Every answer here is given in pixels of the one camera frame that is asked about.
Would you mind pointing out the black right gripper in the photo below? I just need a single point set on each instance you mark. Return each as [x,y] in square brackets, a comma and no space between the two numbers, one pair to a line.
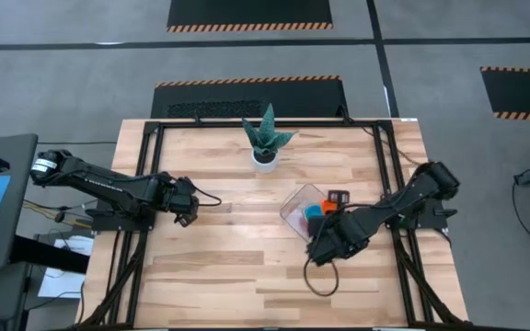
[338,239]

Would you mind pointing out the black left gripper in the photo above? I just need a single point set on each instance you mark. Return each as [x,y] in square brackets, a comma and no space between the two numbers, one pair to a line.
[181,197]

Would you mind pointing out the orange measuring cup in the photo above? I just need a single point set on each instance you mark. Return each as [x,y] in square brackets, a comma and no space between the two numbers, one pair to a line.
[327,207]

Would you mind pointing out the teal measuring cup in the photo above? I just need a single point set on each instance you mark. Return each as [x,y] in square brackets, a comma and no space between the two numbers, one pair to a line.
[313,212]

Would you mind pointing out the clear plastic basket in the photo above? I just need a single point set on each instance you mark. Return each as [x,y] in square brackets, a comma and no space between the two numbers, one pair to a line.
[297,200]

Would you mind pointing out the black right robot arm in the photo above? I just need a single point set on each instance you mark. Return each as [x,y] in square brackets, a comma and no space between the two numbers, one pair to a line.
[398,202]

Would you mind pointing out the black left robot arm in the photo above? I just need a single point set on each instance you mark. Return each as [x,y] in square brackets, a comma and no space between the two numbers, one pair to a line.
[108,184]

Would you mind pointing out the white plant pot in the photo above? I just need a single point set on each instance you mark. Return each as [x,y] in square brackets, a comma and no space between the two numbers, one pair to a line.
[265,166]

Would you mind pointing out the black striped-edge floor mat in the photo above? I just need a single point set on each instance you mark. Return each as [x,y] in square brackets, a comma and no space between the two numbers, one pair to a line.
[210,99]
[246,11]
[522,89]

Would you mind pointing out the green snake plant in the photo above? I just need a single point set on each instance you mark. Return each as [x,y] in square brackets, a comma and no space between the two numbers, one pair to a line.
[267,133]

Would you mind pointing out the black desk leg bar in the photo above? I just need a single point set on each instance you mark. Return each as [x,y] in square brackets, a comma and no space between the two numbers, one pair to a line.
[49,253]

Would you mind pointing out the white paper sheet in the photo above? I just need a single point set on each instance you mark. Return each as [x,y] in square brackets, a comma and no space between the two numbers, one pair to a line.
[62,282]

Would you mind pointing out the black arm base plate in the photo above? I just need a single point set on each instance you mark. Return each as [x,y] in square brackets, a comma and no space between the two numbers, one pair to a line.
[108,223]
[430,221]

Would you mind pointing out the black aluminium table frame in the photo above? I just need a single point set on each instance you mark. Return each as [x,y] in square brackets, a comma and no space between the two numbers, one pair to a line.
[269,124]

